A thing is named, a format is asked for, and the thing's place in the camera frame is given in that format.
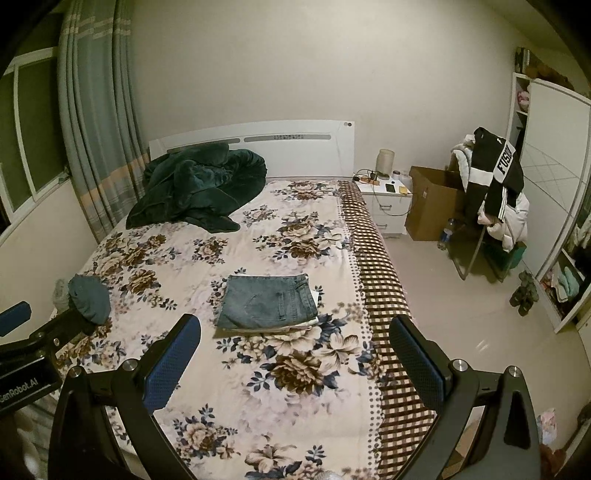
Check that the white nightstand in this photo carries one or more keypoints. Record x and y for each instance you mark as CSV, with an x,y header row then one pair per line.
x,y
390,207

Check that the blue jeans pants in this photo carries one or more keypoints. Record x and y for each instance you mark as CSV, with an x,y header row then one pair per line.
x,y
268,302

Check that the brown plush toy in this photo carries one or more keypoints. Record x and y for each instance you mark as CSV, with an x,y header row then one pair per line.
x,y
547,74

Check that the beige hanging garment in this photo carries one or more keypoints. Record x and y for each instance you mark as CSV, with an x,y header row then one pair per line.
x,y
463,159

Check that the bed with floral sheet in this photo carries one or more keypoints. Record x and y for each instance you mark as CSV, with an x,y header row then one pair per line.
x,y
258,240

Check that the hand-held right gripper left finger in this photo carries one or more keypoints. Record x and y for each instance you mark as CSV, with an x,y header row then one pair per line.
x,y
173,364

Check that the green storage bin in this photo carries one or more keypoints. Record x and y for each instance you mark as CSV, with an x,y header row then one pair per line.
x,y
510,261

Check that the white wardrobe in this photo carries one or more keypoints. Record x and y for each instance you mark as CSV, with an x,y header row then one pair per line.
x,y
554,152

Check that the dark green blanket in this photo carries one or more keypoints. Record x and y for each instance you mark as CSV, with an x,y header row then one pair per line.
x,y
194,184

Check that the clear plastic water bottle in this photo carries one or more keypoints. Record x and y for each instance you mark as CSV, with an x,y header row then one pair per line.
x,y
445,235

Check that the grey crumpled cloth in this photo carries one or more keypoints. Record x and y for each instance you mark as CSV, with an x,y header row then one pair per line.
x,y
60,295

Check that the beige table lamp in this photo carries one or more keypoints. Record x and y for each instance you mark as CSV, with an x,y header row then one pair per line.
x,y
384,164

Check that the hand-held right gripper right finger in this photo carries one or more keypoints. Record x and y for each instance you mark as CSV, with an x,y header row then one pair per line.
x,y
418,364

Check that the pink printed bag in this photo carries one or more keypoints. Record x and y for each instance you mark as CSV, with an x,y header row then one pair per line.
x,y
548,424

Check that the white bed headboard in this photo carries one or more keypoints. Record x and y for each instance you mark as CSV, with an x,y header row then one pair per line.
x,y
295,152

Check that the pair of dark shoes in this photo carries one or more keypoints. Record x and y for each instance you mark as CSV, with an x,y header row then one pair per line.
x,y
524,293

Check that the brown cardboard box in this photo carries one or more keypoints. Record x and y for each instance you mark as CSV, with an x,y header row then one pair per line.
x,y
431,207

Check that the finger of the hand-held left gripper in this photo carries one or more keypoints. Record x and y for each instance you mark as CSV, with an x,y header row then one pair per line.
x,y
13,318
62,330

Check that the dark teal cloth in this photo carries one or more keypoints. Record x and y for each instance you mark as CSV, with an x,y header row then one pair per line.
x,y
90,295

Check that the metal frame chair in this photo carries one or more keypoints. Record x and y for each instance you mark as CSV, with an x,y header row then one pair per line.
x,y
471,258

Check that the white puffy jacket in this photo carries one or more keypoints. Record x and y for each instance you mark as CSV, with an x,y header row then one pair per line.
x,y
510,221

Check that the black and white jacket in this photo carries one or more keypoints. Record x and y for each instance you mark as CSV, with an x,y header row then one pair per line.
x,y
489,166

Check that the grey-green striped curtain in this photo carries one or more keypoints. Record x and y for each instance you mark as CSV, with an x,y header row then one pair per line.
x,y
99,120

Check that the white framed window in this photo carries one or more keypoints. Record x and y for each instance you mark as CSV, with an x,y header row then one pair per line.
x,y
32,129

